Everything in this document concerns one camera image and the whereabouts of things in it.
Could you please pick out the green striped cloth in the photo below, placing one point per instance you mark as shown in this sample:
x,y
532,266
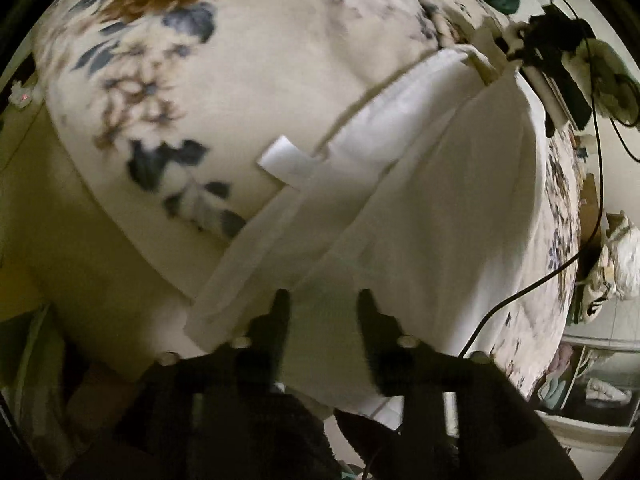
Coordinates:
x,y
25,375

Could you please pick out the striped cloth bundle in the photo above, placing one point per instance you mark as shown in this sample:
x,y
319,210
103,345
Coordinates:
x,y
612,270

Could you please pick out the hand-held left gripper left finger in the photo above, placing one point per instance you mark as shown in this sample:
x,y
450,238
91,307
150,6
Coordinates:
x,y
278,316

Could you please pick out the floral fleece blanket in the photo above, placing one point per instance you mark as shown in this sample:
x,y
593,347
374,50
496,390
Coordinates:
x,y
240,65

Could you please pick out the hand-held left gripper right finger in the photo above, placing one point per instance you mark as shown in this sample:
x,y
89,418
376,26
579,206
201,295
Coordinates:
x,y
369,316

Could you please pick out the cream bed mattress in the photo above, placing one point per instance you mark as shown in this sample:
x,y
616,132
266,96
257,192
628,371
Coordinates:
x,y
80,240

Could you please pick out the white storage cabinet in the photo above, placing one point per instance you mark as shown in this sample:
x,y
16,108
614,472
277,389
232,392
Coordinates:
x,y
595,390

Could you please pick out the white small garment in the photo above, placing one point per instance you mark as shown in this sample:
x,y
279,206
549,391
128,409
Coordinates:
x,y
440,200

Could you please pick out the small white device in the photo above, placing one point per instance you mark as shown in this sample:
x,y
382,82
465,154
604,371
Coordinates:
x,y
22,95

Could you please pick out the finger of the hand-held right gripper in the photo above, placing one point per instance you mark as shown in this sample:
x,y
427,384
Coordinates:
x,y
509,42

